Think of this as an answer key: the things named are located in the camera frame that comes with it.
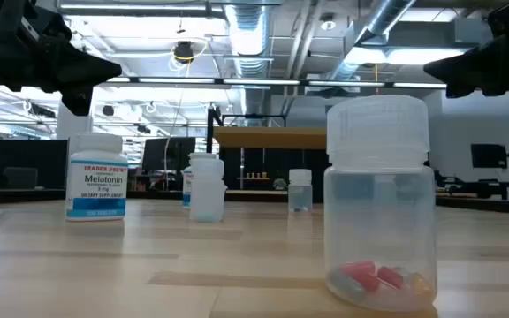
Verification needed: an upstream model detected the yellow camera cable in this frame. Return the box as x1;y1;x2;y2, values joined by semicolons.
167;36;210;72

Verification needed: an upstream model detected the black aluminium table frame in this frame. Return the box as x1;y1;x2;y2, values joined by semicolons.
0;187;509;217

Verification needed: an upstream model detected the black overhead light bar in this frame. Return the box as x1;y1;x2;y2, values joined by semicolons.
97;75;449;90

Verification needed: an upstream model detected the black partition panel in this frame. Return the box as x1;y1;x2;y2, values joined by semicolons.
0;138;69;192

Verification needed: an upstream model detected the translucent bottle with blue pill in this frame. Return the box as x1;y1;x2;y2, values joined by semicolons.
188;157;228;223
287;168;314;213

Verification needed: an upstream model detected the black computer monitor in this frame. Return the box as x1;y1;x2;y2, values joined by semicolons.
141;136;197;174

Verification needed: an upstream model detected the small background wooden shelf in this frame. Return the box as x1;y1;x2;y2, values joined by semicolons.
236;170;271;182

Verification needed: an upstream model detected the black overhead camera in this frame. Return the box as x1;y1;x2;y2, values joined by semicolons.
172;40;195;64

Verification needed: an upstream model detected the silver ventilation duct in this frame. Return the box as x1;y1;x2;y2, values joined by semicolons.
324;0;417;83
224;3;270;117

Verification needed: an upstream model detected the white building pillar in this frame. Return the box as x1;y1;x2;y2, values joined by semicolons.
55;100;94;141

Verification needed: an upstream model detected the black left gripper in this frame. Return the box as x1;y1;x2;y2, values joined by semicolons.
0;0;123;117

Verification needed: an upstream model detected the translucent bottle with red pills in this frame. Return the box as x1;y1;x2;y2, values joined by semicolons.
323;94;438;313

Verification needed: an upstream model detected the wooden shelf with black frame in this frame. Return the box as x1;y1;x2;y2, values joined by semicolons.
205;104;329;204

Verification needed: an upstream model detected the black monitor on arm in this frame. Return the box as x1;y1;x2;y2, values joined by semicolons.
470;143;509;170

